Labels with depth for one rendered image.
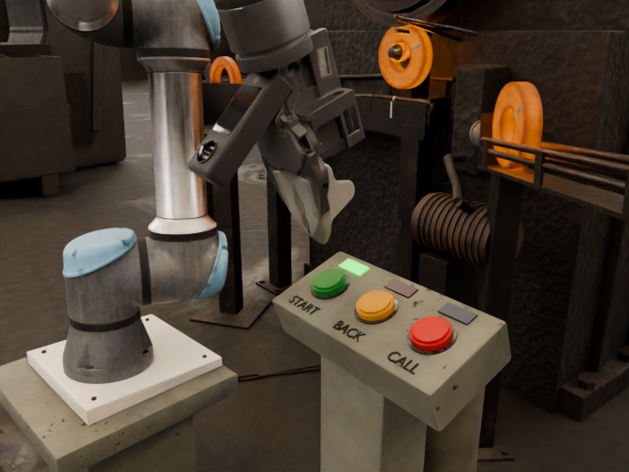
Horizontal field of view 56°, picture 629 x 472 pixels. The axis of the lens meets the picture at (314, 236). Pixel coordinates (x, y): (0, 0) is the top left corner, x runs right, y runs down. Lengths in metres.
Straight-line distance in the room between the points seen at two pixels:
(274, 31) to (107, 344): 0.66
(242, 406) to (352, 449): 0.87
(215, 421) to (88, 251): 0.64
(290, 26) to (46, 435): 0.72
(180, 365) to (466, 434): 0.51
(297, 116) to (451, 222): 0.73
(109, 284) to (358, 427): 0.51
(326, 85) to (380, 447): 0.36
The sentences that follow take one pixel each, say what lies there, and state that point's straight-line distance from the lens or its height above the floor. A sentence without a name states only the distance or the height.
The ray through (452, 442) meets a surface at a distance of 0.81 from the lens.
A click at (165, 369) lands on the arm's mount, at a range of 1.08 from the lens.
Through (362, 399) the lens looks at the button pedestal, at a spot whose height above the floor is 0.52.
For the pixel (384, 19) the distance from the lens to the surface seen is 1.56.
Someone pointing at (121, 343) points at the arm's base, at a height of 0.38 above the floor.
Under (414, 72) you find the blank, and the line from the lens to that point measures 1.52.
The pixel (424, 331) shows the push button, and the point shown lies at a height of 0.61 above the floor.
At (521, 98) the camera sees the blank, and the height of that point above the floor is 0.76.
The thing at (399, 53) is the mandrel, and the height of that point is 0.82.
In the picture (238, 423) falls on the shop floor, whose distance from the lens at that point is 1.47.
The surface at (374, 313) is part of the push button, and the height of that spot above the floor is 0.60.
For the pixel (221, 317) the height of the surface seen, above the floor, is 0.01.
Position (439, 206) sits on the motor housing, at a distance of 1.29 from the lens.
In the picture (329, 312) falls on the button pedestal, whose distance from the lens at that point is 0.63.
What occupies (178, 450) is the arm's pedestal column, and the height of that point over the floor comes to 0.15.
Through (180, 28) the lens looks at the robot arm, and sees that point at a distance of 0.97.
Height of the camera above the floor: 0.87
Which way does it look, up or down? 19 degrees down
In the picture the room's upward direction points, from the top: straight up
